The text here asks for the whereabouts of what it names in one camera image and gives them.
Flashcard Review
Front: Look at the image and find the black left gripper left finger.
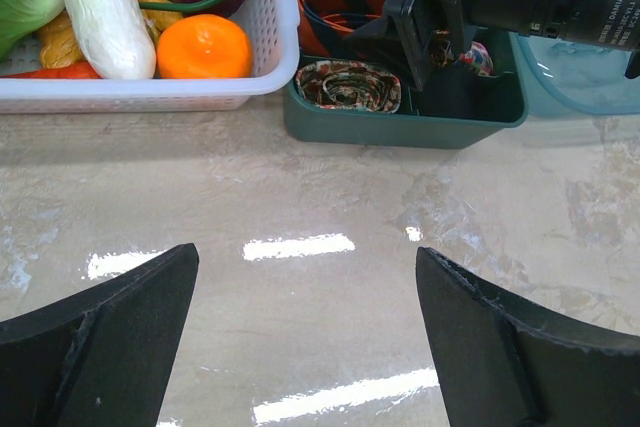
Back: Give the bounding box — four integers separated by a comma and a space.
1, 243, 199, 426

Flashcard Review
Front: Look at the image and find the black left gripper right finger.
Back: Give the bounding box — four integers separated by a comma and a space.
416, 248, 639, 426

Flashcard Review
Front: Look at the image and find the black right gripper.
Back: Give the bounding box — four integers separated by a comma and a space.
344, 0, 569, 90

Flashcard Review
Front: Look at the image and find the orange navy striped tie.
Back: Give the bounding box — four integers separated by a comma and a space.
298, 0, 385, 59

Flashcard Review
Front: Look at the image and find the green compartment box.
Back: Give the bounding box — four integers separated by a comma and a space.
283, 29, 528, 150

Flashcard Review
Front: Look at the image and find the brown swirl rolled tie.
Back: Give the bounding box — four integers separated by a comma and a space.
294, 60, 402, 114

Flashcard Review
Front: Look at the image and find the multicolour rolled tie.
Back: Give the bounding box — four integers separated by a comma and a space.
458, 41, 494, 76

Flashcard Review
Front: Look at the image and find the white plastic basket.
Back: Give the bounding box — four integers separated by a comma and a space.
1, 0, 300, 114

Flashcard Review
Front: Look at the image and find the orange carrot slice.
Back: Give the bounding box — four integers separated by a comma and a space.
156, 14, 253, 80

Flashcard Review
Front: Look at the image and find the teal plastic tub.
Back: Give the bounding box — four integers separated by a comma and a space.
510, 34, 639, 119

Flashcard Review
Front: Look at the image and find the white radish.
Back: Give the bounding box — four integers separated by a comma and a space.
64, 0, 156, 80

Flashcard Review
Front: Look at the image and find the red chili pepper toy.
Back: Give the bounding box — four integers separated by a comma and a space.
2, 61, 101, 80

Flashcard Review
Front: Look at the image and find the yellow ginger toy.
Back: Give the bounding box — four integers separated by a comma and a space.
37, 0, 183, 68

